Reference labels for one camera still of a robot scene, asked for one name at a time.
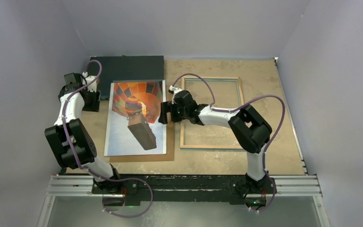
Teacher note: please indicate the blue wooden picture frame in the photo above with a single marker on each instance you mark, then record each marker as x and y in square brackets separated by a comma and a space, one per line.
[228, 94]

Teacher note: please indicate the dark blue flat box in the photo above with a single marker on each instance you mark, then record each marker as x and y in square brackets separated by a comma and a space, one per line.
[128, 69]

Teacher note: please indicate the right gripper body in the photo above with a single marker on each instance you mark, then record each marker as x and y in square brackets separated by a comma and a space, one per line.
[177, 114]

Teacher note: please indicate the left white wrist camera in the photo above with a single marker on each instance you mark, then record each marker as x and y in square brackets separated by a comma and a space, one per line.
[91, 81]

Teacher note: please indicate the hot air balloon photo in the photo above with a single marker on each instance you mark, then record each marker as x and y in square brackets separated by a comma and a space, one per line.
[134, 119]

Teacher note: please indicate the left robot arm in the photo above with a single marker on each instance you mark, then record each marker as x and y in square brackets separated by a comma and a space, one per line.
[68, 138]

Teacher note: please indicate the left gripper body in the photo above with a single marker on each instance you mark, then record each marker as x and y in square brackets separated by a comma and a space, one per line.
[91, 103]

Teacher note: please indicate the black aluminium mounting rail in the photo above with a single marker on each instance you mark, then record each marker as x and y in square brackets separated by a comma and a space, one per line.
[233, 189]

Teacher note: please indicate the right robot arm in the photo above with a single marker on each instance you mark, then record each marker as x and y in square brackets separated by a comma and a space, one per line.
[250, 129]

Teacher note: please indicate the brown backing board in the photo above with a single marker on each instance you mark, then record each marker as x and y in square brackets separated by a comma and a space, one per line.
[169, 147]

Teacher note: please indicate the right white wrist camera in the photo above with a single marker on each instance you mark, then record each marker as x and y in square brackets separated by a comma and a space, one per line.
[174, 90]

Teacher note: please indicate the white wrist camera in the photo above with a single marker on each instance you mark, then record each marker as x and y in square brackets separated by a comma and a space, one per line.
[91, 81]
[174, 90]

